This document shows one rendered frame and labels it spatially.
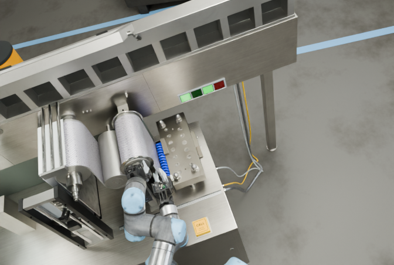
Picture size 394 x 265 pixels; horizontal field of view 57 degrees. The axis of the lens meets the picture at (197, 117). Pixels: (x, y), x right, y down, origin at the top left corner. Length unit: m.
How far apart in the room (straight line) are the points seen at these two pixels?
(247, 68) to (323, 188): 1.31
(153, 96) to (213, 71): 0.32
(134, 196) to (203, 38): 0.80
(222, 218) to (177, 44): 0.85
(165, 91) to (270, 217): 1.36
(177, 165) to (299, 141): 1.41
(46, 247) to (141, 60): 1.06
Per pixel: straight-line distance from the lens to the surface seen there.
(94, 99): 1.74
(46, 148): 1.64
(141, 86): 1.72
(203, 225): 1.79
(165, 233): 1.27
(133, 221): 1.31
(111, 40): 1.02
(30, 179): 2.24
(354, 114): 3.19
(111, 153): 1.73
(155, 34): 1.54
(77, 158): 1.59
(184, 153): 1.84
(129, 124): 1.68
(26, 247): 2.16
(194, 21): 1.55
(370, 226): 2.79
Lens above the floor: 2.60
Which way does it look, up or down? 54 degrees down
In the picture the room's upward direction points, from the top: 20 degrees counter-clockwise
